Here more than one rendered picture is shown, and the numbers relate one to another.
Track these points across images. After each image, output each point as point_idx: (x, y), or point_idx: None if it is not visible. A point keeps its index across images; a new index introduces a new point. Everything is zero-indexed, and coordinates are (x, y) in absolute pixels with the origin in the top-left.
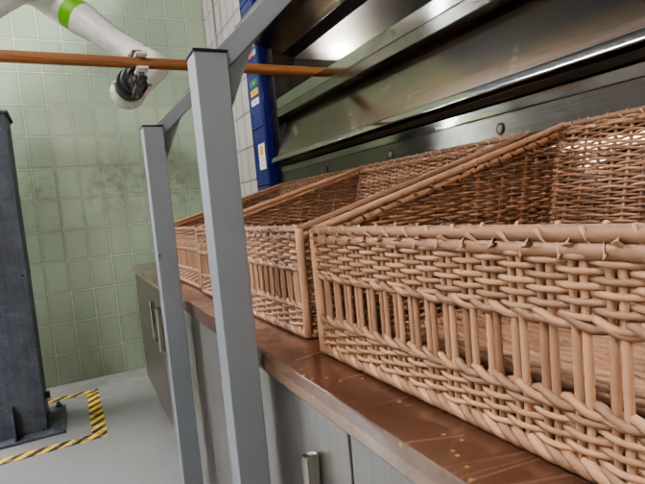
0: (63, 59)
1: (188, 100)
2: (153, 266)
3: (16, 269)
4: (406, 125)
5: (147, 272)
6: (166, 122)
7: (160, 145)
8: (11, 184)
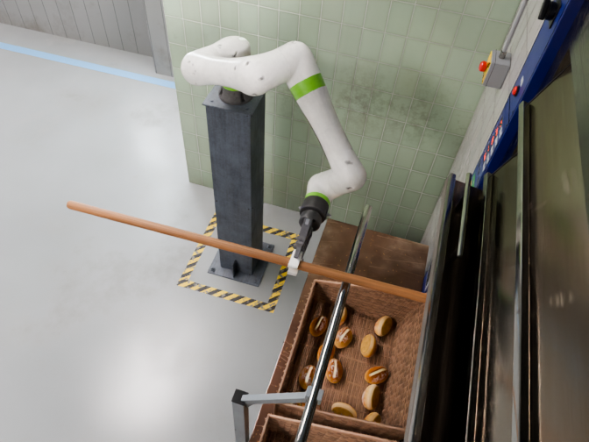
0: (236, 253)
1: (263, 402)
2: (328, 252)
3: (245, 205)
4: None
5: (307, 281)
6: (247, 402)
7: (241, 409)
8: (248, 160)
